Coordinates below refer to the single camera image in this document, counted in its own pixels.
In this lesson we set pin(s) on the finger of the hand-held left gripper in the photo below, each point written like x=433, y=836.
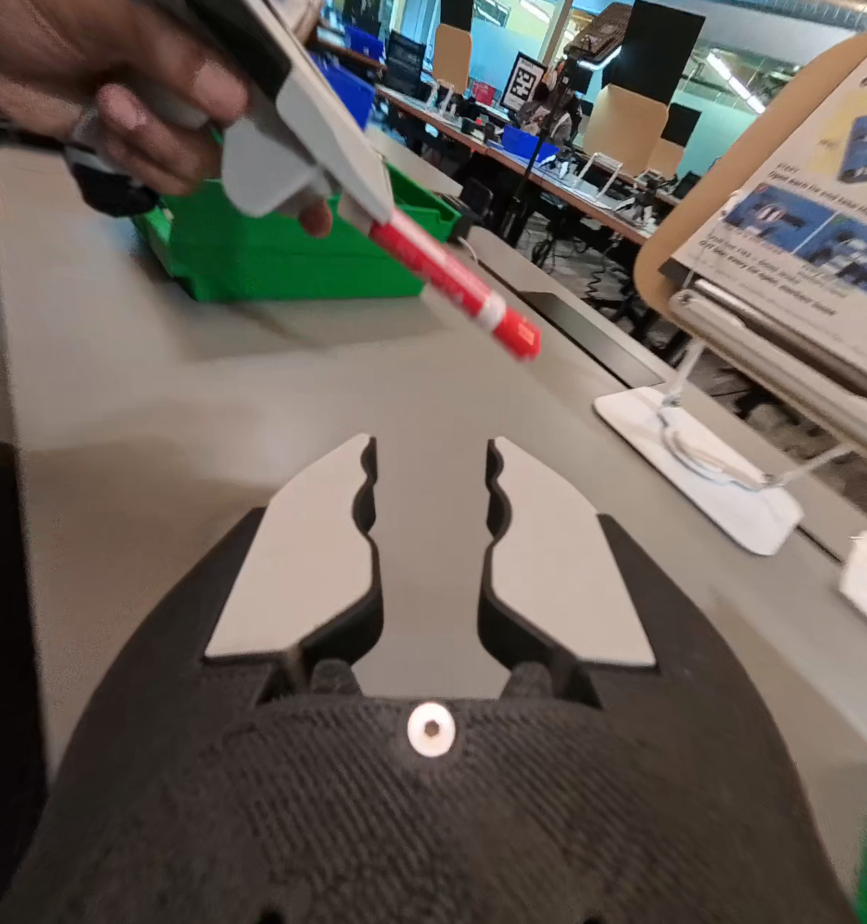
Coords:
x=332, y=144
x=353, y=211

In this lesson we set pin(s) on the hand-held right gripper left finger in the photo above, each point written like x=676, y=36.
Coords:
x=296, y=570

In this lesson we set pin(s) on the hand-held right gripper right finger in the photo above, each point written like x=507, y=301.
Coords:
x=570, y=577

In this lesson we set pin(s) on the red dry-erase marker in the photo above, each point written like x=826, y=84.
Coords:
x=448, y=278

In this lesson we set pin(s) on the grey desk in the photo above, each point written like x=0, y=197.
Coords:
x=188, y=404

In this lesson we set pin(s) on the person's left hand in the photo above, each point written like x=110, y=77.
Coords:
x=80, y=58

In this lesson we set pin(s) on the blue storage bin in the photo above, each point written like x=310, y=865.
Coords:
x=347, y=90
x=529, y=144

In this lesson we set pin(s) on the small blue bin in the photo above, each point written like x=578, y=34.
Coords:
x=365, y=42

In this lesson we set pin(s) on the black office chair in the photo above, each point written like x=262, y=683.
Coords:
x=404, y=61

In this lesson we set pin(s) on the tan and black board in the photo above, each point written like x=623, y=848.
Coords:
x=451, y=50
x=675, y=141
x=639, y=108

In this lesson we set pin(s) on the wooden document stand white base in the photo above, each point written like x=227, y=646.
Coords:
x=708, y=469

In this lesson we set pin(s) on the black and white tag sign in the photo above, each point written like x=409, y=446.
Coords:
x=524, y=81

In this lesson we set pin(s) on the background work table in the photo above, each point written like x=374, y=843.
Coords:
x=592, y=202

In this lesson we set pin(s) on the printed instruction sheet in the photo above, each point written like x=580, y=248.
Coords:
x=801, y=238

